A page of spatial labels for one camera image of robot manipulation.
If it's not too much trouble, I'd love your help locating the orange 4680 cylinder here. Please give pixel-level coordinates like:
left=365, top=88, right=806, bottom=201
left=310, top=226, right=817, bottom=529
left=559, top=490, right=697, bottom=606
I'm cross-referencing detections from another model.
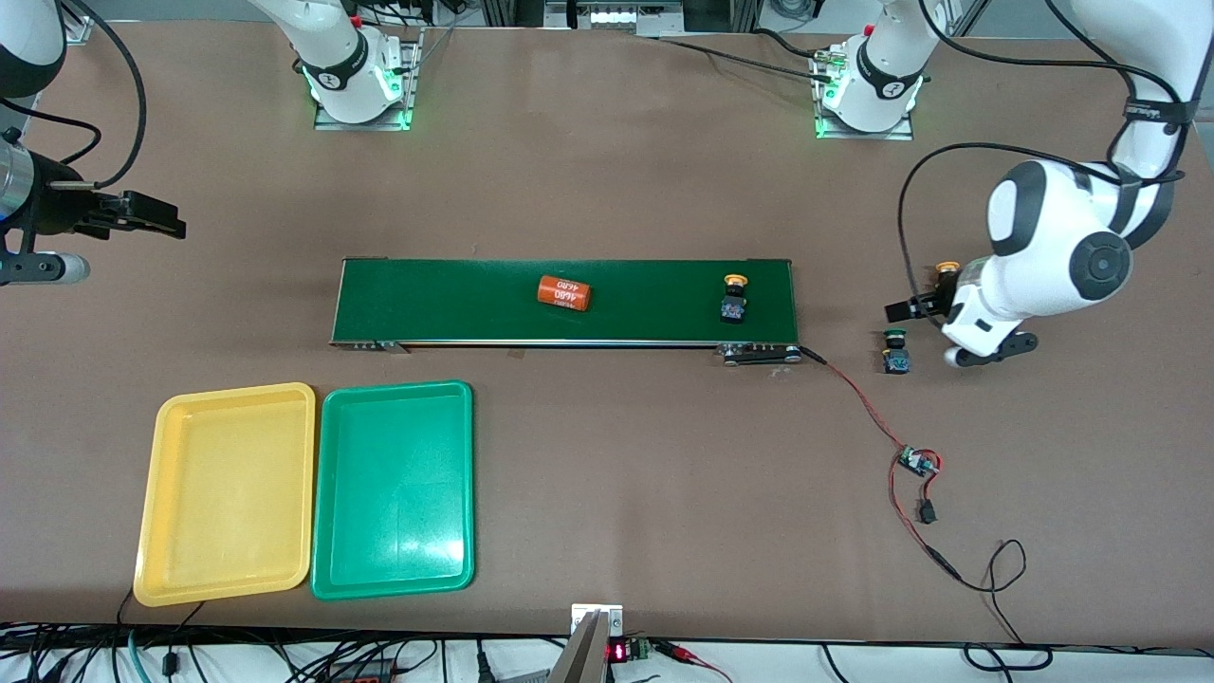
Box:
left=536, top=274, right=594, bottom=312

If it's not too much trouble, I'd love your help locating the green conveyor belt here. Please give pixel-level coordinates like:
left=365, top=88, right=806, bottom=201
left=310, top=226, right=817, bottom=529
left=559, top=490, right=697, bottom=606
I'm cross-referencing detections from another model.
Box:
left=329, top=256, right=805, bottom=367

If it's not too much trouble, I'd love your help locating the yellow plastic tray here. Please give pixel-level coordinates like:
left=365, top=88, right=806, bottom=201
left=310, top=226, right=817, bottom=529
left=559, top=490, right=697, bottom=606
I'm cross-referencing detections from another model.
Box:
left=133, top=382, right=317, bottom=608

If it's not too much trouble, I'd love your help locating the green plastic tray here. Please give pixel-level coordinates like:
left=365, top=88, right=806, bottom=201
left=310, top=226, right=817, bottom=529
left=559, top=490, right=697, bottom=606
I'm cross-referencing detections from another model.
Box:
left=310, top=379, right=475, bottom=601

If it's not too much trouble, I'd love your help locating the grey device with lights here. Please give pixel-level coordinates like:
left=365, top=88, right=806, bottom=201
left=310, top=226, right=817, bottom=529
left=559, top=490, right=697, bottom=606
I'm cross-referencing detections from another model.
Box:
left=567, top=0, right=686, bottom=35

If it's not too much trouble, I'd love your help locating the red clip lead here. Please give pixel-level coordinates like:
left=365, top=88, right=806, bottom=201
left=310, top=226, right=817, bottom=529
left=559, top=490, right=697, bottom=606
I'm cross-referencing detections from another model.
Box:
left=654, top=639, right=736, bottom=683

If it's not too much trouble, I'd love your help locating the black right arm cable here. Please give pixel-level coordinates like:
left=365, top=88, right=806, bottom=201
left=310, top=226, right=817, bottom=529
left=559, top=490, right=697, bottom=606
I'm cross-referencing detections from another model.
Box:
left=0, top=0, right=149, bottom=191

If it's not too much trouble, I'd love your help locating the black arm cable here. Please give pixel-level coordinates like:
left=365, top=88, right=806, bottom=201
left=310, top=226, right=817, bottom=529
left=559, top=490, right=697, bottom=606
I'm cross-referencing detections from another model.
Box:
left=896, top=0, right=1196, bottom=328
left=0, top=0, right=149, bottom=191

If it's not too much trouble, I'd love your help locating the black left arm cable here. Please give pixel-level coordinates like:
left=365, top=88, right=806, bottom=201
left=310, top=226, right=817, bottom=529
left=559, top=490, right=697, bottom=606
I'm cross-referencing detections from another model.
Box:
left=896, top=0, right=1196, bottom=328

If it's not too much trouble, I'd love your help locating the thin black wire loop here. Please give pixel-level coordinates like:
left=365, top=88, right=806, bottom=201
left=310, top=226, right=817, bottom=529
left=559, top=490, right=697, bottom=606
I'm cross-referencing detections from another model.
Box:
left=958, top=539, right=1054, bottom=673

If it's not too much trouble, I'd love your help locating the thick black table cable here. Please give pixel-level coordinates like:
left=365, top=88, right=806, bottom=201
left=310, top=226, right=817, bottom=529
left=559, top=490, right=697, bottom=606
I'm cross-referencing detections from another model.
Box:
left=754, top=27, right=828, bottom=62

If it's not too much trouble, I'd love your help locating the thin black table cable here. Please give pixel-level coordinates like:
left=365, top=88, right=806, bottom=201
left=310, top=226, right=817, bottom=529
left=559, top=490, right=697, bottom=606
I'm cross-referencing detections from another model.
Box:
left=654, top=36, right=837, bottom=84

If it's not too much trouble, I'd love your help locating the teal cable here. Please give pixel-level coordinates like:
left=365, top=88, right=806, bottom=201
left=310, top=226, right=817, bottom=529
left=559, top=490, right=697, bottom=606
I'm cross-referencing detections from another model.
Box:
left=126, top=628, right=157, bottom=683

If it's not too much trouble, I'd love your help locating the aluminium camera mount bar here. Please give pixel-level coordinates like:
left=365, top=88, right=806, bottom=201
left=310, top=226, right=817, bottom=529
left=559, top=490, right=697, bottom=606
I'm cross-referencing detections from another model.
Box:
left=548, top=603, right=625, bottom=683

